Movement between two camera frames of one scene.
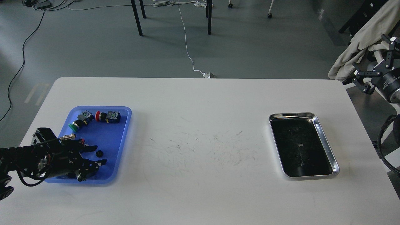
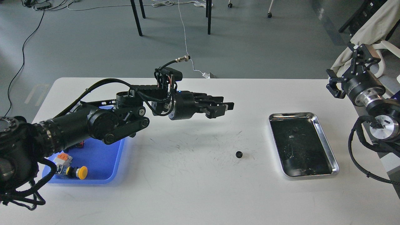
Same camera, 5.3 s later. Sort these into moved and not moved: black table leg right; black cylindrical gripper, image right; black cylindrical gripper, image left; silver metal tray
Moved: black cylindrical gripper, image left; black cylindrical gripper, image right
Not moved: black table leg right; silver metal tray
